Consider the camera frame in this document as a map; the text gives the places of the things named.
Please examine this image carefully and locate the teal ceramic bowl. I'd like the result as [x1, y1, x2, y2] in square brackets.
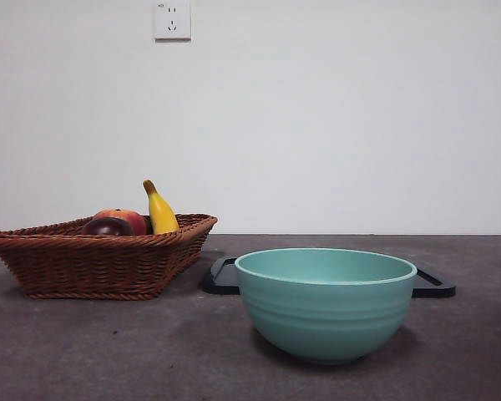
[234, 247, 418, 365]

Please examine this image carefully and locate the dark red plum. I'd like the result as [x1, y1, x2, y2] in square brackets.
[82, 216, 135, 236]

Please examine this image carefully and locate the dark rectangular tray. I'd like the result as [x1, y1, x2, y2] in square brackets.
[202, 256, 458, 298]

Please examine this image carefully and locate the yellow banana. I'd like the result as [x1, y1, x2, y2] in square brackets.
[142, 179, 180, 235]

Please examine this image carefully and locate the red and yellow apple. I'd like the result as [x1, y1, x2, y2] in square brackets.
[94, 208, 148, 236]

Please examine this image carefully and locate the brown woven wicker basket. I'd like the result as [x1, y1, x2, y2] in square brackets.
[0, 212, 218, 301]

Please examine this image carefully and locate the white wall socket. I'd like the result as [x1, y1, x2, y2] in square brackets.
[153, 1, 192, 43]

